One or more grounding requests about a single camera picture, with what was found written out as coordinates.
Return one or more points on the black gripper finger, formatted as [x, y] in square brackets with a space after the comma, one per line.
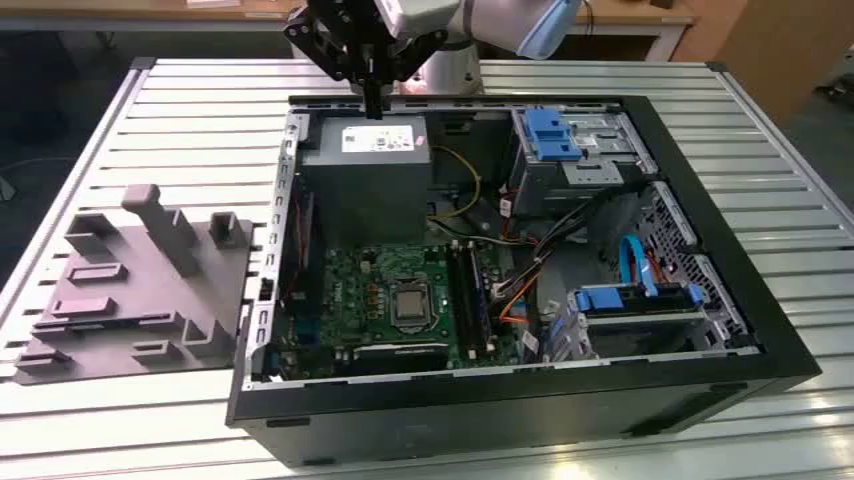
[417, 52]
[321, 50]

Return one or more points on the wooden cabinet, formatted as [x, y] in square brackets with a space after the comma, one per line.
[781, 50]

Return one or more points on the metal drive cage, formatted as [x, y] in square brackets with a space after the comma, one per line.
[601, 172]

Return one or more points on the silver CPU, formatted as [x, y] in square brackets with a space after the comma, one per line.
[413, 304]

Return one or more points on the hard disk in blue carrier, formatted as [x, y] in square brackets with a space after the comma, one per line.
[604, 300]

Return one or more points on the black open PC case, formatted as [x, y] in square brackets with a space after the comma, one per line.
[468, 415]

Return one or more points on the green motherboard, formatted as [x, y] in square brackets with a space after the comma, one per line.
[348, 280]

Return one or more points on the wooden desk with white frame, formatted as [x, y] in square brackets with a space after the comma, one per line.
[621, 17]

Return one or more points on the grey parts rack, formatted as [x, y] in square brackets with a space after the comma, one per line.
[134, 250]

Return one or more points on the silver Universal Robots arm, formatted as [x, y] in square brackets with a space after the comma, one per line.
[454, 70]

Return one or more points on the black graphics card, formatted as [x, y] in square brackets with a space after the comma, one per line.
[401, 352]

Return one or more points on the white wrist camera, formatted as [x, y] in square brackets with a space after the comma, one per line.
[414, 20]

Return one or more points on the black CPU socket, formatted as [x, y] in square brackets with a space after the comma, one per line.
[393, 325]

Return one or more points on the blue plastic drive latch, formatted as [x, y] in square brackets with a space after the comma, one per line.
[550, 135]

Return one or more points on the grey power supply unit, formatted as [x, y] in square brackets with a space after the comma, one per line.
[368, 200]

